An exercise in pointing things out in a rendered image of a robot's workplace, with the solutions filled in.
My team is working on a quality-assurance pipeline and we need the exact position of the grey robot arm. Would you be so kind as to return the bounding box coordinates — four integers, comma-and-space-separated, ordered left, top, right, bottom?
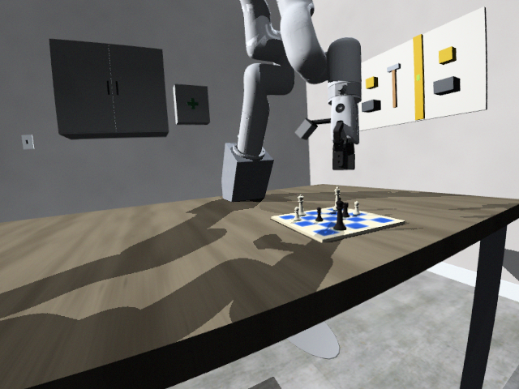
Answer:
233, 0, 362, 160

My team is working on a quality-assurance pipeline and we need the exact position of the blue and cream chessboard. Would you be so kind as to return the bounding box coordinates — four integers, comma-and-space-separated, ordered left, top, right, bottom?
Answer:
272, 207, 405, 243

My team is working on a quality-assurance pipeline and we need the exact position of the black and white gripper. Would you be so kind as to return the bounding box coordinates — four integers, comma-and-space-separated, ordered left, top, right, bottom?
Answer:
328, 95, 362, 170

